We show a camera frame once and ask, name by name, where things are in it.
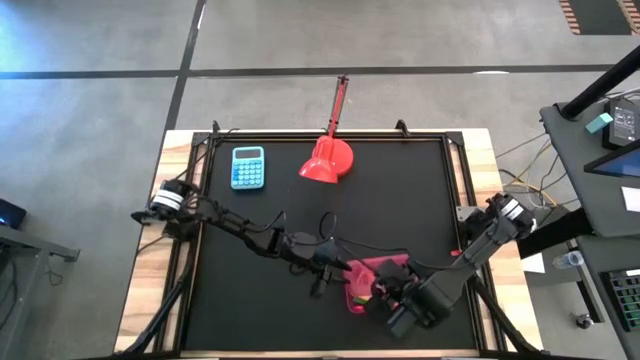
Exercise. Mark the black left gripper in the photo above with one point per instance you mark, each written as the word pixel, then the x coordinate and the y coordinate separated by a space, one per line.
pixel 315 255

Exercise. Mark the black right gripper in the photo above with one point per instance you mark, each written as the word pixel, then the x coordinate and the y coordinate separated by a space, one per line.
pixel 400 290

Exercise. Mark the pink plastic pencil case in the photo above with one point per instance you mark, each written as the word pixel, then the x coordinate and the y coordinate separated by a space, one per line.
pixel 362 275

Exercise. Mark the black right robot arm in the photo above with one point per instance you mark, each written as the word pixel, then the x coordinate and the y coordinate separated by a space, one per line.
pixel 480 250

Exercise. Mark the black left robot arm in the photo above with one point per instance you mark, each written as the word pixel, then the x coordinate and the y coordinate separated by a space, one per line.
pixel 235 227

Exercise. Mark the red desk lamp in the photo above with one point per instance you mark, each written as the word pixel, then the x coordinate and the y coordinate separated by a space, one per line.
pixel 325 160

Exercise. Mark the teal calculator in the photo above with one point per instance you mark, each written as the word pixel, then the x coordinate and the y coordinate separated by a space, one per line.
pixel 248 168

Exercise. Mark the white paper sheet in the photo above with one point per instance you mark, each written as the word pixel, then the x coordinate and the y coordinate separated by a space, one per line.
pixel 534 263

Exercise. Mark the clear water bottle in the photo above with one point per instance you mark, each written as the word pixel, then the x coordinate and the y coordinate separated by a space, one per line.
pixel 567 260

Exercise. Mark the black caster wheel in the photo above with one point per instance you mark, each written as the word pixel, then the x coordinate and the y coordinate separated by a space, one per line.
pixel 584 321

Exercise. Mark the dark grey lower desk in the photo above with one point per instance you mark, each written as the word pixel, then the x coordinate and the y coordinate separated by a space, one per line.
pixel 595 260

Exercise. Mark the dark grey side desk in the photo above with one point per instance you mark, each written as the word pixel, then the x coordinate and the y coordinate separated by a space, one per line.
pixel 575 145

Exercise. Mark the black keyboard with lit keys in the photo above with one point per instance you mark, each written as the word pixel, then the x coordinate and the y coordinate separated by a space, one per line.
pixel 627 300

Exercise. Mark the white paper note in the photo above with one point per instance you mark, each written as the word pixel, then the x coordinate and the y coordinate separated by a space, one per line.
pixel 631 199

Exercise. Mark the laptop screen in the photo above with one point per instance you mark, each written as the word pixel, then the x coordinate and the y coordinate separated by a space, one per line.
pixel 620 167

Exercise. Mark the teal block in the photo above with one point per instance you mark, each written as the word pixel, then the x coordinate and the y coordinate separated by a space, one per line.
pixel 599 123

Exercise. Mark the black power adapter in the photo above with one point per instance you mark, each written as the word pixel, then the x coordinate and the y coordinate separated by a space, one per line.
pixel 620 122

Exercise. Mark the black pole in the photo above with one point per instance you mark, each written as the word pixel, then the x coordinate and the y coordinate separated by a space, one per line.
pixel 597 87

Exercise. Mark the grey metal desk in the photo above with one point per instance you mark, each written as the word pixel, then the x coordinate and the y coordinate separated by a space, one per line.
pixel 30 250

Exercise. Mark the black device with blue light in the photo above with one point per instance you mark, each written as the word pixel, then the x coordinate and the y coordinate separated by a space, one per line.
pixel 10 214

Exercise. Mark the black aluminium table frame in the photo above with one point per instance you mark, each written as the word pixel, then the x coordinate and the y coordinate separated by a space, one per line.
pixel 275 135

